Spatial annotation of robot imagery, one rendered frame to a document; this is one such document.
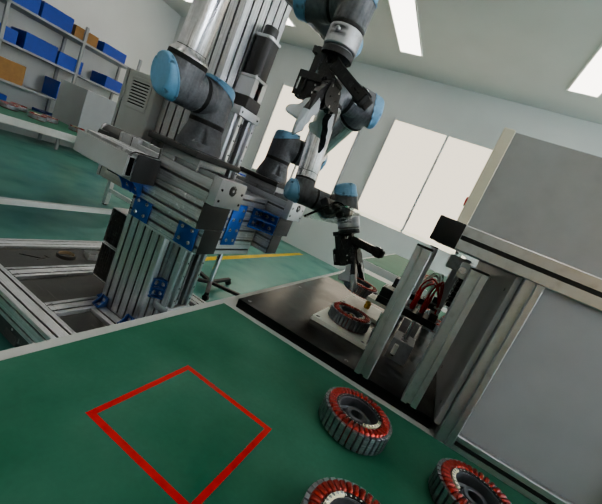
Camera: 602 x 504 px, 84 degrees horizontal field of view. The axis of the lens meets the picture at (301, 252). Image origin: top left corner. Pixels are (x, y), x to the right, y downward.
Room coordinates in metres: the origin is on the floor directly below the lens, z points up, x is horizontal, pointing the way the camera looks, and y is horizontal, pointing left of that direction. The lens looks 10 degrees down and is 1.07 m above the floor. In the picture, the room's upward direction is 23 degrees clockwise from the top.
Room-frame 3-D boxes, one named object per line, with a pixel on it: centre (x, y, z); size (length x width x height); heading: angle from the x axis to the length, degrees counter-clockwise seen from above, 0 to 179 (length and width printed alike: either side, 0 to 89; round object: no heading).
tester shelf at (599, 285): (0.85, -0.53, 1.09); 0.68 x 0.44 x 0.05; 159
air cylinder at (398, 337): (0.80, -0.32, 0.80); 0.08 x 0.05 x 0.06; 159
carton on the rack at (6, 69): (4.87, 4.99, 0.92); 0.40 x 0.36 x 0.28; 69
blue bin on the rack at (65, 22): (5.24, 4.84, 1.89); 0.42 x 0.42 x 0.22; 69
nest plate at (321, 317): (0.85, -0.19, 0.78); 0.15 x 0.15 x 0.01; 69
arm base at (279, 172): (1.61, 0.27, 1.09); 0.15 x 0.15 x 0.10
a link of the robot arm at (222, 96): (1.14, 0.46, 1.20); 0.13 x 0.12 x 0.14; 150
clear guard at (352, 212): (0.78, -0.17, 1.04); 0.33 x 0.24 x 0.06; 69
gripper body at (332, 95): (0.78, 0.10, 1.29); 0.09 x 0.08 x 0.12; 68
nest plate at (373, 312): (1.08, -0.27, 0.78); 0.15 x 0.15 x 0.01; 69
